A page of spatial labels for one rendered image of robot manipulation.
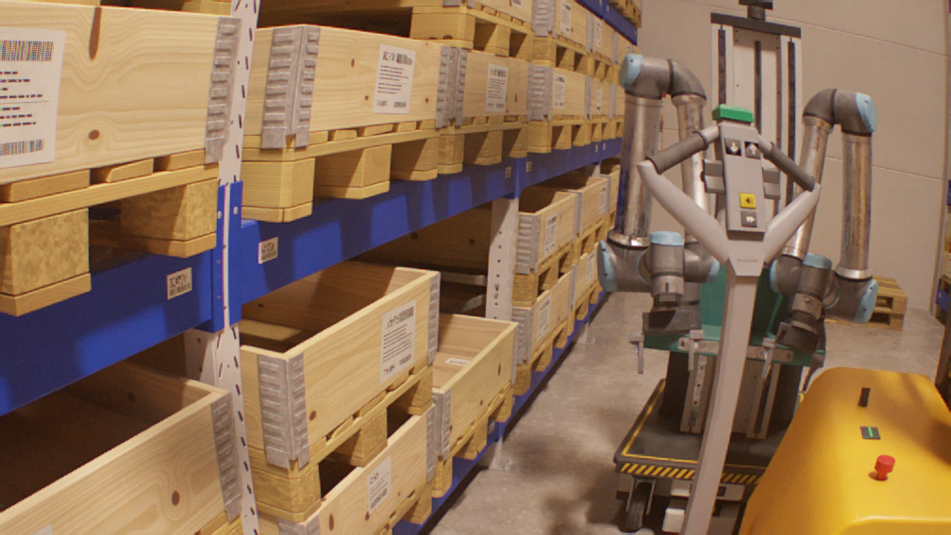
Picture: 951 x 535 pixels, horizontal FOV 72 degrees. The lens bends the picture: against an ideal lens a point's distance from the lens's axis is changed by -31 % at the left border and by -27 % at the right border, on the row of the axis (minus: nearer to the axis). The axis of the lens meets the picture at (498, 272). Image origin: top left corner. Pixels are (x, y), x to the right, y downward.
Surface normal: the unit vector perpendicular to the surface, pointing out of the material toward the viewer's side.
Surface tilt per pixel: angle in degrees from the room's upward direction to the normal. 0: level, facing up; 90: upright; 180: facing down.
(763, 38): 90
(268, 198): 90
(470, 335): 90
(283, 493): 90
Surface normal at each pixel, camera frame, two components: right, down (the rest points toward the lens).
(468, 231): -0.27, 0.18
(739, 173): 0.25, -0.07
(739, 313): 0.24, 0.21
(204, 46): 0.96, 0.11
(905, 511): 0.06, -0.98
